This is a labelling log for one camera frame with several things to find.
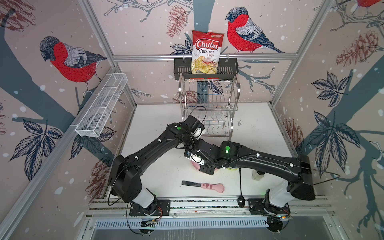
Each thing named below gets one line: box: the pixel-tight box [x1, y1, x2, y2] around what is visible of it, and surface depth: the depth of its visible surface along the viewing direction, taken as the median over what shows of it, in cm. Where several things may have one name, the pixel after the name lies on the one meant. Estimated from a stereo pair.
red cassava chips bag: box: [191, 30, 225, 75], surface depth 86 cm
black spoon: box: [237, 168, 246, 208], surface depth 77 cm
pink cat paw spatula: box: [181, 180, 225, 193], surface depth 81 cm
